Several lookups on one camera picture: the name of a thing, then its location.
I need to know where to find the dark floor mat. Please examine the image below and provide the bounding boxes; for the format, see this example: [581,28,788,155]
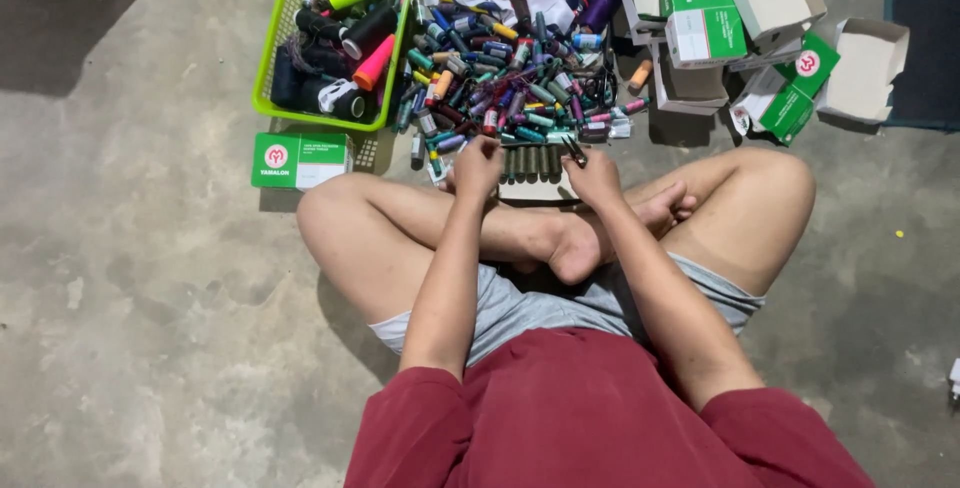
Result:
[882,0,960,134]

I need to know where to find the grey shorts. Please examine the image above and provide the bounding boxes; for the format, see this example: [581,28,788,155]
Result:
[366,251,768,369]

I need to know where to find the shallow open white box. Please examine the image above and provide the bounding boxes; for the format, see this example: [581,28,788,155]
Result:
[649,39,730,116]

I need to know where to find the black cone with white wrap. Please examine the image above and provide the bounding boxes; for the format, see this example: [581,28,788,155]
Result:
[317,78,369,122]

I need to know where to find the neon pink thread cone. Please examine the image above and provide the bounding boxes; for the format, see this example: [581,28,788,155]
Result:
[351,33,397,92]

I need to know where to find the large black thread cone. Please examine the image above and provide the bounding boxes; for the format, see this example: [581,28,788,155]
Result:
[341,4,399,62]

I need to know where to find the small black thread cone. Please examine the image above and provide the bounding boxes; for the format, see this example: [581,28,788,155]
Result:
[294,7,348,44]

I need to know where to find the lime green plastic basket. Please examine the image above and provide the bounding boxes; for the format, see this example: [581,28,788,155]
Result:
[251,0,417,133]

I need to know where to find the upright green white thread box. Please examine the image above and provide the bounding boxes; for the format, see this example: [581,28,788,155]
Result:
[658,0,750,70]

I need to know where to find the tan thread spool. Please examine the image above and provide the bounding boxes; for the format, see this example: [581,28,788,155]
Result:
[627,58,654,94]

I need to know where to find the person's right leg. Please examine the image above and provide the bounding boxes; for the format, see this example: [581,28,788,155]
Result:
[618,146,818,299]

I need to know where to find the maroon shirt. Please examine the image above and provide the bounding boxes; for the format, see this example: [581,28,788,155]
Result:
[343,326,876,488]

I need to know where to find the pile of mixed thread spools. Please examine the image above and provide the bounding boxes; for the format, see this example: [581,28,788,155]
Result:
[390,0,652,188]

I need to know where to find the small black thread snips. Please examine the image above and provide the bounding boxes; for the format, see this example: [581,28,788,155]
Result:
[561,135,591,169]

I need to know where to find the closed green white thread box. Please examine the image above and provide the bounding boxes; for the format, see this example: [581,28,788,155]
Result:
[250,132,356,191]

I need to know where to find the big purple thread spool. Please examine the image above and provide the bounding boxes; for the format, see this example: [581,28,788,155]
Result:
[576,0,623,35]

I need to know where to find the row of dark green spools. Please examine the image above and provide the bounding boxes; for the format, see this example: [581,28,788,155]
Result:
[501,144,564,183]

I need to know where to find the open cardboard spool tray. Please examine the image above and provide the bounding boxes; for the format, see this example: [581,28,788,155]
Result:
[496,143,585,206]

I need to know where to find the person's left hand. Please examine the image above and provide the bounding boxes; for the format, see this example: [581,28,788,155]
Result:
[447,135,506,202]

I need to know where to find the tilted green white thread box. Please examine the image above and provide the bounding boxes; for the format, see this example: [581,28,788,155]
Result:
[731,32,842,148]

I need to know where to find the open white box lid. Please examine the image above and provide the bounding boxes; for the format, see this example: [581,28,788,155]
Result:
[815,17,911,126]

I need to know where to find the black scissors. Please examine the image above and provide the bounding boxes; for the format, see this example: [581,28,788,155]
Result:
[583,66,619,108]

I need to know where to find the person's right hand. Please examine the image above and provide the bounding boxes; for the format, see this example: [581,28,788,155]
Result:
[561,146,626,212]

